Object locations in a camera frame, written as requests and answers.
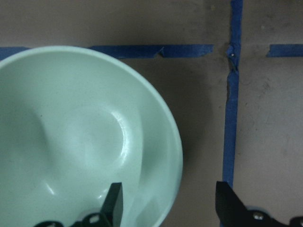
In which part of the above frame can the green bowl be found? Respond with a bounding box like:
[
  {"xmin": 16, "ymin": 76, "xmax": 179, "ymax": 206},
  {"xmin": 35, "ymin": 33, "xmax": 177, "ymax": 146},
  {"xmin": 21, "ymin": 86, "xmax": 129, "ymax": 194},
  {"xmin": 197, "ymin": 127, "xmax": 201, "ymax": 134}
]
[{"xmin": 0, "ymin": 46, "xmax": 183, "ymax": 227}]

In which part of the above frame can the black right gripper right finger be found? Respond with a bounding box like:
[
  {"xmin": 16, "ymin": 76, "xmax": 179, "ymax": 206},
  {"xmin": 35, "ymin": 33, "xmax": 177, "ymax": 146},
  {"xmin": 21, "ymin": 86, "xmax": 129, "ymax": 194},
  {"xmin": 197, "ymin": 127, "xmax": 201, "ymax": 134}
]
[{"xmin": 215, "ymin": 181, "xmax": 254, "ymax": 227}]

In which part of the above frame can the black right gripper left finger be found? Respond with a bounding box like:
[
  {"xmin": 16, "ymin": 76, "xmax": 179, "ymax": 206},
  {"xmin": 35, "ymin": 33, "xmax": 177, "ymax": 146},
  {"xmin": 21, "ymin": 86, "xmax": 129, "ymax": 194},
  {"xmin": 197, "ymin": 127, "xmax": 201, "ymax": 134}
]
[{"xmin": 100, "ymin": 183, "xmax": 124, "ymax": 227}]

